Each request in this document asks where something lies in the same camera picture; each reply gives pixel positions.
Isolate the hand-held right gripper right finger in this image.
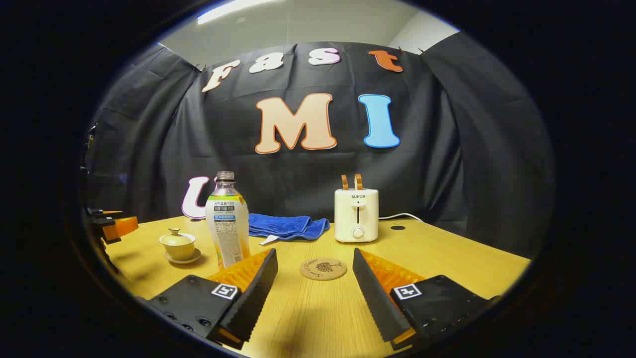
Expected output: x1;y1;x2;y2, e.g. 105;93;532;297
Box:
352;248;502;351

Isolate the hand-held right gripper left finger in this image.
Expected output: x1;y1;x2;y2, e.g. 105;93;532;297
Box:
137;248;279;350

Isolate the round wooden coaster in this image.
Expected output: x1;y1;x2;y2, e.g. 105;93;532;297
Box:
300;257;348;281

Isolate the clear plastic water bottle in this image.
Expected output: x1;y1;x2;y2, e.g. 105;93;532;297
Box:
205;172;250;269

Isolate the beige ceramic saucer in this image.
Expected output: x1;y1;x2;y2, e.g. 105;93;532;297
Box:
163;248;202;265

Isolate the blue folded towel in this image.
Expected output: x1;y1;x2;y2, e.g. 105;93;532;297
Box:
247;213;330;246

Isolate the white toaster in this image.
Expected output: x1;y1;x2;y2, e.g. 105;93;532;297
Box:
334;188;379;244

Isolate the black backdrop cloth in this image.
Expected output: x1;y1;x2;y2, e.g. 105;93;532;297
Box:
84;41;555;259

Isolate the white toaster cable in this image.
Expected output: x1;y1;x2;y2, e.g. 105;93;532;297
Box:
378;213;424;223

